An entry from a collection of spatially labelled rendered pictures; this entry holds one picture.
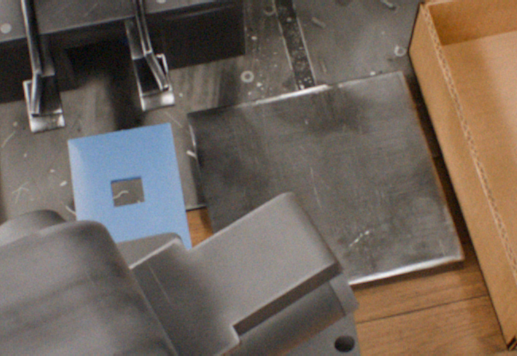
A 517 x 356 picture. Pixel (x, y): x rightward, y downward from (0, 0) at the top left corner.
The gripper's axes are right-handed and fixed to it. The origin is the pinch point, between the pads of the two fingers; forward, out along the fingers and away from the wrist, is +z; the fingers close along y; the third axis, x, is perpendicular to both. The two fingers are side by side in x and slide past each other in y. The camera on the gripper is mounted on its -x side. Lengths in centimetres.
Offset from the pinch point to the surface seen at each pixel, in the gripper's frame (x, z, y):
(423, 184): -21.1, 11.9, 4.5
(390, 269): -17.2, 9.6, -0.9
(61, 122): 3.5, 9.1, 13.2
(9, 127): 8.5, 18.8, 14.3
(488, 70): -28.9, 16.9, 12.2
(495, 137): -27.8, 14.6, 6.9
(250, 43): -11.3, 20.1, 17.9
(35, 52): 4.6, 10.7, 18.5
